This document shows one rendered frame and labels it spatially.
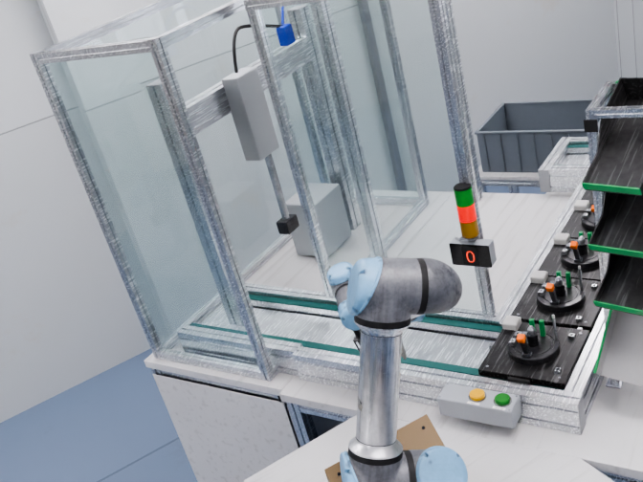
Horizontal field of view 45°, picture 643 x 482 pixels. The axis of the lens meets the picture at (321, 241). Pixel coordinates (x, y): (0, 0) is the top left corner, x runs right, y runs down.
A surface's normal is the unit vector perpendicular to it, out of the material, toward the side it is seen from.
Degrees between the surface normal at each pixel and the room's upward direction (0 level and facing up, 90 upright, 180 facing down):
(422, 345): 0
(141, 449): 0
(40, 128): 90
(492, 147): 90
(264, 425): 90
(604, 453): 0
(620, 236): 25
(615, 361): 45
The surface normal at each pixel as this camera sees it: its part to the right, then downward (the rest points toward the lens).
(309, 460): -0.24, -0.86
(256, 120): 0.83, 0.06
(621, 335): -0.62, -0.27
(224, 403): -0.51, 0.50
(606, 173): -0.49, -0.58
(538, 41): 0.48, 0.29
